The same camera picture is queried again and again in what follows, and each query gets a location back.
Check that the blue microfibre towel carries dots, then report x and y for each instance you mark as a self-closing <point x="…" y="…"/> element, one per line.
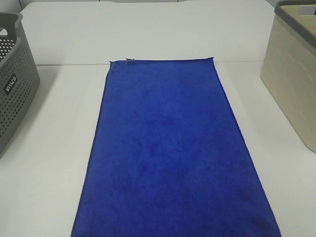
<point x="168" y="158"/>

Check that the beige bin with grey rim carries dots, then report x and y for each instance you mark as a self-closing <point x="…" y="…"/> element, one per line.
<point x="289" y="67"/>

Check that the grey perforated plastic basket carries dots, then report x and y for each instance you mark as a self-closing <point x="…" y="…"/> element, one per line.
<point x="19" y="77"/>

